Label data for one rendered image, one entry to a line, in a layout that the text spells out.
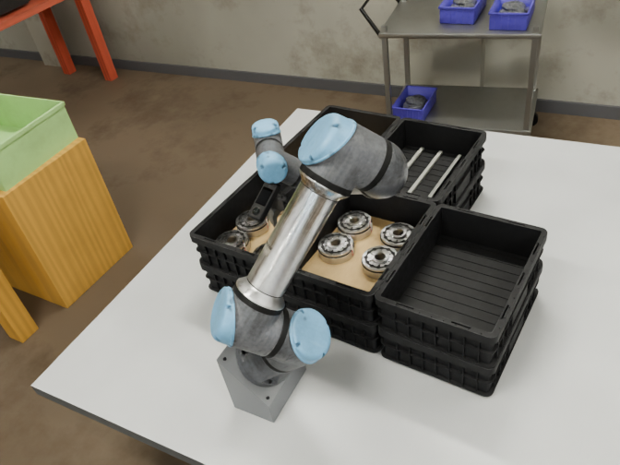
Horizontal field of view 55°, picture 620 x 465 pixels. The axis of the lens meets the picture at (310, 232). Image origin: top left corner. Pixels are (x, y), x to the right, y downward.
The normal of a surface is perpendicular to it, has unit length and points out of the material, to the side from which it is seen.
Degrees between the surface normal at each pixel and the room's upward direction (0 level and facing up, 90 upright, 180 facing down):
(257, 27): 90
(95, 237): 90
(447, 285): 0
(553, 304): 0
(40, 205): 90
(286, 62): 90
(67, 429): 0
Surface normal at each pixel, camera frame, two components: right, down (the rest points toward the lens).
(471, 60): -0.45, 0.62
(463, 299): -0.14, -0.76
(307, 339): 0.65, -0.33
